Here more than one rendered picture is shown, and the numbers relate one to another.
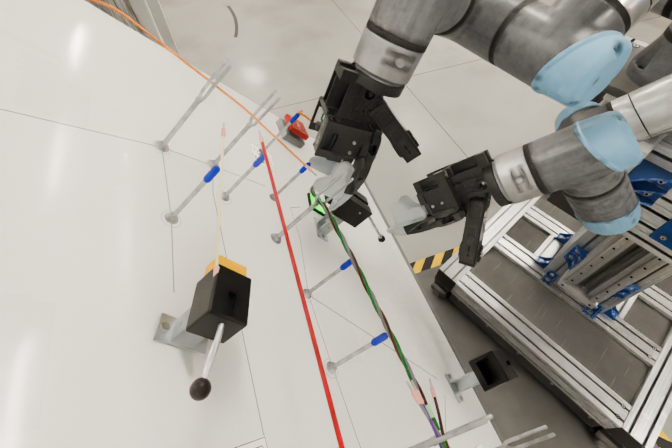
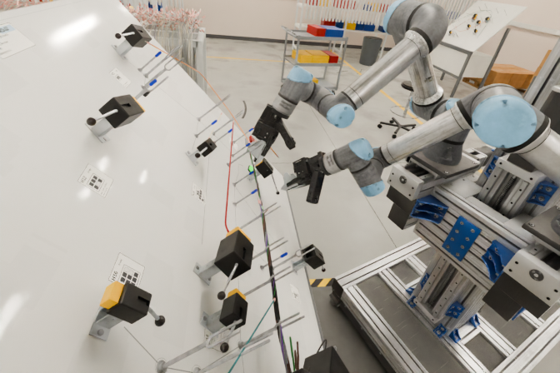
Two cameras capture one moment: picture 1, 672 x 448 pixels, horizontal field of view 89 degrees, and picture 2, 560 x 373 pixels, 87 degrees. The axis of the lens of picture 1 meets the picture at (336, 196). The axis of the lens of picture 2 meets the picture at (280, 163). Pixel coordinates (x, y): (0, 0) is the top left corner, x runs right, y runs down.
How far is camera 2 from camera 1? 0.61 m
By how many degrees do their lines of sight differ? 21
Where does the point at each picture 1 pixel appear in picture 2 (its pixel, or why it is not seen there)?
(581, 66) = (335, 111)
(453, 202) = (306, 170)
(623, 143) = (360, 146)
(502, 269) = (380, 290)
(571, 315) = (424, 333)
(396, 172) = (326, 218)
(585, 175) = (350, 159)
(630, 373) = not seen: outside the picture
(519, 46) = (323, 106)
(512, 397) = not seen: outside the picture
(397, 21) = (285, 92)
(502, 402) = not seen: outside the picture
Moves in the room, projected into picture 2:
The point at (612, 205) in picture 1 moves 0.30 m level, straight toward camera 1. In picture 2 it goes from (365, 176) to (279, 194)
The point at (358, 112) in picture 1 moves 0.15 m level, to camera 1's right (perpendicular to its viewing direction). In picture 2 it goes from (271, 122) to (314, 131)
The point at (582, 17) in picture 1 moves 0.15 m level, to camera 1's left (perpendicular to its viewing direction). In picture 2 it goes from (338, 99) to (290, 91)
